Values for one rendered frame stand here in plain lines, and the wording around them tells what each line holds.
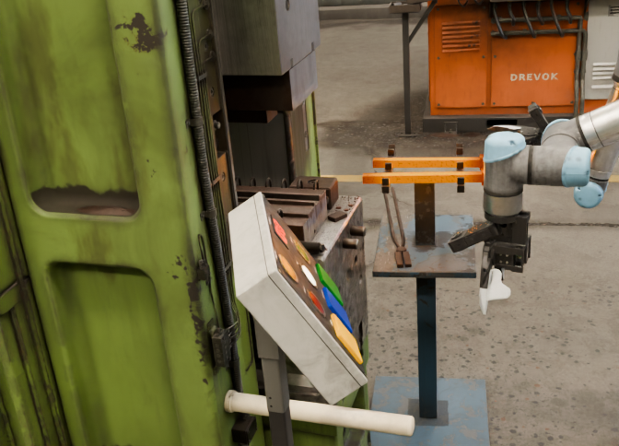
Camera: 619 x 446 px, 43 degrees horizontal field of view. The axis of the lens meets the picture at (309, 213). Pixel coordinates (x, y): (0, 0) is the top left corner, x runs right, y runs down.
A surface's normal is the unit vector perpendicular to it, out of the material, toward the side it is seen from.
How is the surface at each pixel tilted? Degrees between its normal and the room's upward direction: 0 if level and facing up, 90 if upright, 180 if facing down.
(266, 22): 90
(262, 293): 90
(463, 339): 0
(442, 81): 90
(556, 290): 0
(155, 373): 90
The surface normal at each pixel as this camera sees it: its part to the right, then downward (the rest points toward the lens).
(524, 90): -0.18, 0.42
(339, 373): 0.13, 0.40
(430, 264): -0.07, -0.91
